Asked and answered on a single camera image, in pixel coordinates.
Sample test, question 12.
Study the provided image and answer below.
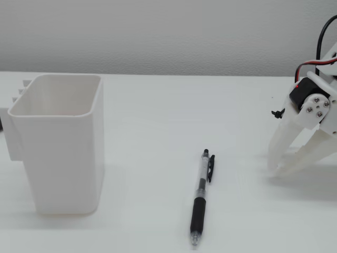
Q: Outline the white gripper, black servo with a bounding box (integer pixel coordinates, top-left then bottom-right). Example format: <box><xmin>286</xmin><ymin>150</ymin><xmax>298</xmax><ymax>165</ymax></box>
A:
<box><xmin>266</xmin><ymin>70</ymin><xmax>337</xmax><ymax>177</ymax></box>

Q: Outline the black and clear retractable pen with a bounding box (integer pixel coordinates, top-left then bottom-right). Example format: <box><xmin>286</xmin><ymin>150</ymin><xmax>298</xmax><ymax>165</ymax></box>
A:
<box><xmin>190</xmin><ymin>149</ymin><xmax>217</xmax><ymax>247</ymax></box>

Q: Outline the white plastic pen holder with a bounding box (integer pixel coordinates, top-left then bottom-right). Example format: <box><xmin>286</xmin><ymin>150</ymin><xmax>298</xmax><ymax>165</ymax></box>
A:
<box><xmin>0</xmin><ymin>73</ymin><xmax>105</xmax><ymax>216</ymax></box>

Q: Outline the black zip tie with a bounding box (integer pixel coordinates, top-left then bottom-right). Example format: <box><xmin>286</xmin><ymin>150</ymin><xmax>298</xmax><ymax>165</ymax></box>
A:
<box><xmin>271</xmin><ymin>107</ymin><xmax>286</xmax><ymax>120</ymax></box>

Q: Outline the red and white servo wire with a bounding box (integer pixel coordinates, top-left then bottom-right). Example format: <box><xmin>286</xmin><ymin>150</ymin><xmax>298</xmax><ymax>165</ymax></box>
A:
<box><xmin>294</xmin><ymin>56</ymin><xmax>337</xmax><ymax>85</ymax></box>

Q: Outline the black cable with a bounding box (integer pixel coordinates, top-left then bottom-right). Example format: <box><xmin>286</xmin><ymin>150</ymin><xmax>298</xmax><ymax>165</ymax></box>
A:
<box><xmin>315</xmin><ymin>14</ymin><xmax>337</xmax><ymax>62</ymax></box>

